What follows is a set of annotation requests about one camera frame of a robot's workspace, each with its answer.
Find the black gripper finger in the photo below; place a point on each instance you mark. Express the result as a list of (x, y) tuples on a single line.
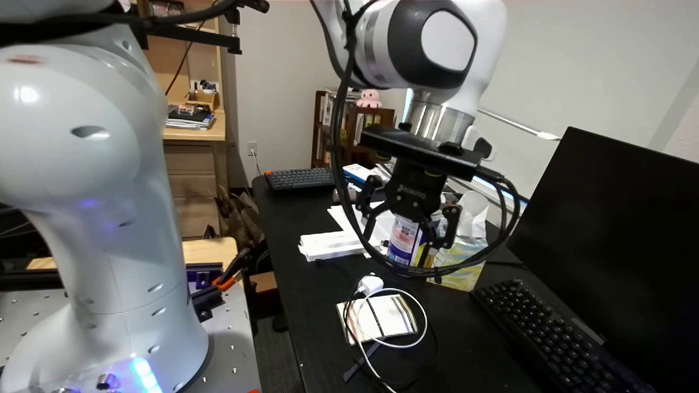
[(370, 198), (449, 226)]

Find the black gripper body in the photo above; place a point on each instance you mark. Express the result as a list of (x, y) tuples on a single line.
[(414, 190)]

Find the white striped packet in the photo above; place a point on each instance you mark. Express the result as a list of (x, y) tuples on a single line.
[(390, 316)]

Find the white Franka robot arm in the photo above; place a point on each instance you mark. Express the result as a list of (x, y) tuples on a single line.
[(88, 182)]

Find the blue book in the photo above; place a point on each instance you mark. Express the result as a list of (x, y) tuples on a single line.
[(359, 174)]

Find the flat white plastic box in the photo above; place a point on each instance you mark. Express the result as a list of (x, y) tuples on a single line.
[(329, 245)]

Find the small black keyboard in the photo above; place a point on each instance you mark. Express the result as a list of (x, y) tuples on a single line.
[(298, 179)]

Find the dark wooden bookshelf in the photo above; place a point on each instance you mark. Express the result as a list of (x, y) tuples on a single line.
[(326, 131)]

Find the pink octopus plush toy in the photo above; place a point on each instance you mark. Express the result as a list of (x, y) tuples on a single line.
[(370, 97)]

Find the white desk lamp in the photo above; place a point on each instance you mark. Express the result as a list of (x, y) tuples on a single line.
[(520, 125)]

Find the black keyboard blue backlight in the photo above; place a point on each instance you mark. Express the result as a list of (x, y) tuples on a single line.
[(553, 335)]

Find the black computer monitor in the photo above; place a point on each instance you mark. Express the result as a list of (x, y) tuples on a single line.
[(619, 240)]

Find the light wooden shelf unit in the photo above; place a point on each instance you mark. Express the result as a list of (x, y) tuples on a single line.
[(198, 182)]

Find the small blue device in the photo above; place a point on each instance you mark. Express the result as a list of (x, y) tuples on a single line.
[(201, 279)]

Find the small box with supplies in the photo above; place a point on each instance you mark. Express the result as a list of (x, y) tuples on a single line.
[(205, 95)]

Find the stack of books on shelf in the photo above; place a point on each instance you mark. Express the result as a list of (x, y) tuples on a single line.
[(189, 119)]

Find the white roller blind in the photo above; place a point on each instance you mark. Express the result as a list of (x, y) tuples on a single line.
[(598, 57)]

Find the white wall outlet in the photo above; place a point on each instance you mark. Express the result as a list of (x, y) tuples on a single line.
[(254, 148)]

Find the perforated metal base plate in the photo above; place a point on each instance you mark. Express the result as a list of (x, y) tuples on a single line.
[(232, 350)]

